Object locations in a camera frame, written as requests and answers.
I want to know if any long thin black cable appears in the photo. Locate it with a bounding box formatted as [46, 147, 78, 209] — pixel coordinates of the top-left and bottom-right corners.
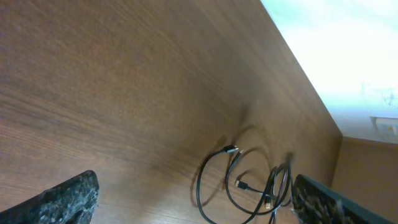
[224, 149, 293, 224]

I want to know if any thick black cable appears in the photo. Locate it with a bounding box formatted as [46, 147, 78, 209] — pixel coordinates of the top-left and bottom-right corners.
[195, 144, 240, 224]

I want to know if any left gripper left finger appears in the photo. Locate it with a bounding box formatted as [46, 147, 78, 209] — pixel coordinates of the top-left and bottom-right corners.
[1, 170, 100, 224]

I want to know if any thin black USB cable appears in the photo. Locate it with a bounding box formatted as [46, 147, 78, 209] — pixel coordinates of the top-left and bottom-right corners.
[234, 164, 295, 224]

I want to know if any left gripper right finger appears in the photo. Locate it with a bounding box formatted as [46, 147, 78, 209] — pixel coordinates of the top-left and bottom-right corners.
[293, 174, 392, 224]

